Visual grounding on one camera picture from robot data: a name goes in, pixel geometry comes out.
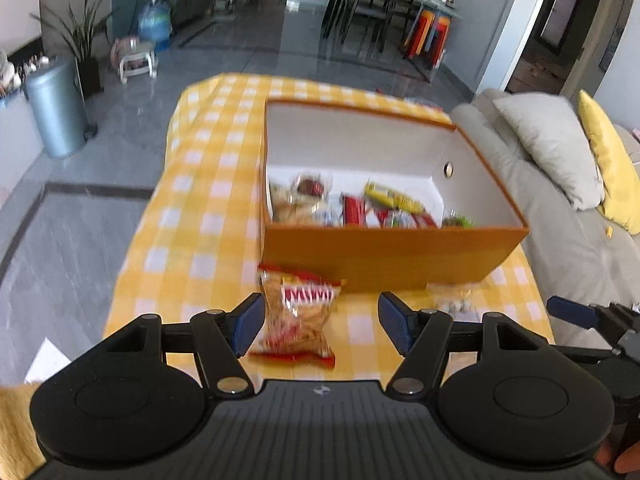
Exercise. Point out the clear red candy packet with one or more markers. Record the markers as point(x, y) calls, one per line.
point(312, 185)

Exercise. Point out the grey metal trash can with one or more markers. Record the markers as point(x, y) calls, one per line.
point(55, 95)

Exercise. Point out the grey sofa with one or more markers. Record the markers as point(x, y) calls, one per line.
point(578, 255)

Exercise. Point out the orange cardboard box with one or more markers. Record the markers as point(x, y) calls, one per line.
point(438, 165)

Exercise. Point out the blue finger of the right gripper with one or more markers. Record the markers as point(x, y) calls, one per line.
point(572, 312)

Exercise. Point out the clear yogurt ball packet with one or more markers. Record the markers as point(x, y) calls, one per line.
point(457, 300)

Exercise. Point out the orange stacked stools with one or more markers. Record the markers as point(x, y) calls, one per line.
point(427, 37)

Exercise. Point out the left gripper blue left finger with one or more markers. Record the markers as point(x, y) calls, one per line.
point(220, 340)

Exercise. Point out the red long snack bar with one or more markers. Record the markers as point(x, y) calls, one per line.
point(354, 210)

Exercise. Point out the small green snack packet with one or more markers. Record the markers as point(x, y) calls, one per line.
point(455, 220)

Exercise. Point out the yellow snack packet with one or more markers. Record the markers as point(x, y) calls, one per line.
point(391, 198)

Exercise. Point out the flowers and toys cluster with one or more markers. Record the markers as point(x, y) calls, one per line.
point(14, 73)

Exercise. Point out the green potted plant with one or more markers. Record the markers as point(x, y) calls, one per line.
point(78, 31)

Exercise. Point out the yellow cushion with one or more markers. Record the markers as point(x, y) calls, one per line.
point(620, 178)

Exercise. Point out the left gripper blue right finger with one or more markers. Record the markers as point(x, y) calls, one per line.
point(421, 338)

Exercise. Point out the red Mimi snack bag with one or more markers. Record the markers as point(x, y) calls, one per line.
point(297, 306)

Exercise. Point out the cream cushion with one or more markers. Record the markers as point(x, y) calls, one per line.
point(552, 135)

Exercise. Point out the red silver snack bag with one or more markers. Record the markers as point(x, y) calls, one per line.
point(391, 218)

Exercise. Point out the pale yellow chip bag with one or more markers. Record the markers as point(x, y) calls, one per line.
point(295, 209)

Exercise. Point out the dark dining table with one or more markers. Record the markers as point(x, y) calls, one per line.
point(407, 10)

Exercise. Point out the white small stool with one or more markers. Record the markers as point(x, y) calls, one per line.
point(131, 56)

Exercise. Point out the blue water jug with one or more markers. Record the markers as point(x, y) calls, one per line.
point(154, 24)

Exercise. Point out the yellow checkered tablecloth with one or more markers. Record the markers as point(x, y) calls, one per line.
point(196, 246)

